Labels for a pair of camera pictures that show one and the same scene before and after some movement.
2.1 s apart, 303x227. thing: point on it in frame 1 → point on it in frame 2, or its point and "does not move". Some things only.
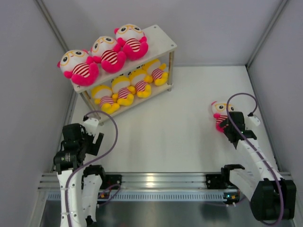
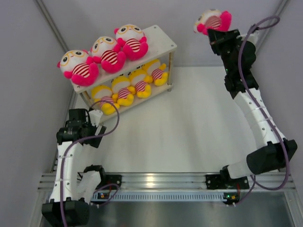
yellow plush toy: [139, 82] does not move
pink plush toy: [131, 38] does not move
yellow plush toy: [102, 95] does not move
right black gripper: [224, 123] → [217, 38]
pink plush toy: [219, 109] → [214, 20]
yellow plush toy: [122, 91] does not move
